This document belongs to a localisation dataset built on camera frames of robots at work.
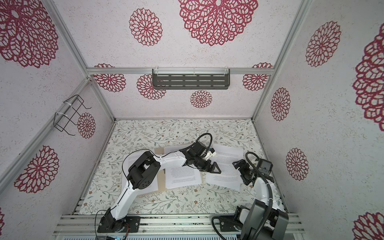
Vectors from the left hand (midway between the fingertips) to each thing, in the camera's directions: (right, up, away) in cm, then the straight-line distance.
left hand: (214, 172), depth 89 cm
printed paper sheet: (-20, -3, +1) cm, 20 cm away
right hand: (+13, +4, -3) cm, 14 cm away
